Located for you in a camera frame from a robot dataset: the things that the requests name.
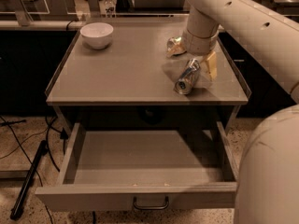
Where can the grey cabinet with glass top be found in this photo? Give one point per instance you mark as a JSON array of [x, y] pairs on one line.
[[134, 70]]

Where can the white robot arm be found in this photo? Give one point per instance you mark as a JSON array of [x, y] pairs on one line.
[[268, 183]]

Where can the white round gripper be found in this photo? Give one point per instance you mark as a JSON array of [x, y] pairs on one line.
[[199, 45]]

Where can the blue silver redbull can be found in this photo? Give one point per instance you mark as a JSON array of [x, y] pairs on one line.
[[188, 77]]

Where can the open grey top drawer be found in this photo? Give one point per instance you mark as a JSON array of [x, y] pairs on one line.
[[105, 170]]

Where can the black metal drawer handle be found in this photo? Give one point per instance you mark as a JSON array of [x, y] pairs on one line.
[[150, 203]]

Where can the black bar on floor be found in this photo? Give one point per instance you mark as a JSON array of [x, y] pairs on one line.
[[17, 209]]

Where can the clear plastic water bottle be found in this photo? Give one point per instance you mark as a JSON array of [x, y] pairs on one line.
[[109, 8]]

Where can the white ceramic bowl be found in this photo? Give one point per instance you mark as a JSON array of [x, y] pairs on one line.
[[97, 35]]

